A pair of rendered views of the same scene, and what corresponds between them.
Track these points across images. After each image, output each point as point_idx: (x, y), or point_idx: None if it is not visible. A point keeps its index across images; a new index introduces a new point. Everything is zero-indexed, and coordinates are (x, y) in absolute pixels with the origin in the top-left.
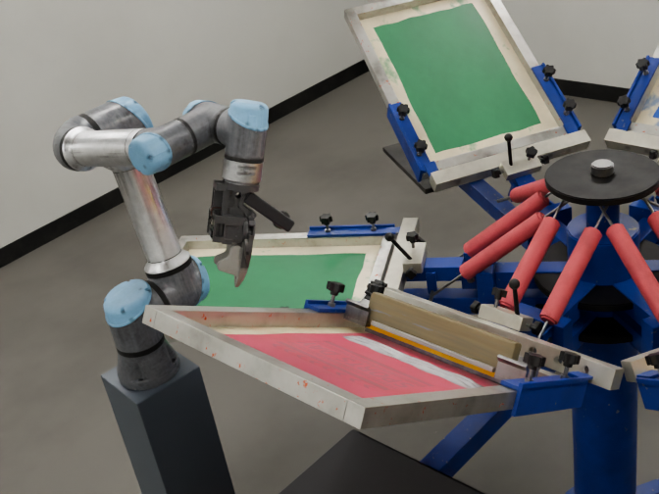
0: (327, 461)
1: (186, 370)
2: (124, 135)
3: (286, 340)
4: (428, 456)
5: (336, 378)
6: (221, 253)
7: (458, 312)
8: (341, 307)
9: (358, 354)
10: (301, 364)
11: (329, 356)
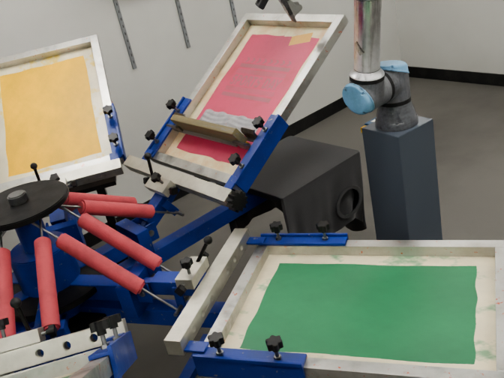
0: (298, 184)
1: (369, 125)
2: None
3: (286, 76)
4: None
5: (259, 53)
6: (297, 4)
7: (187, 181)
8: (259, 136)
9: (253, 99)
10: (274, 52)
11: (265, 78)
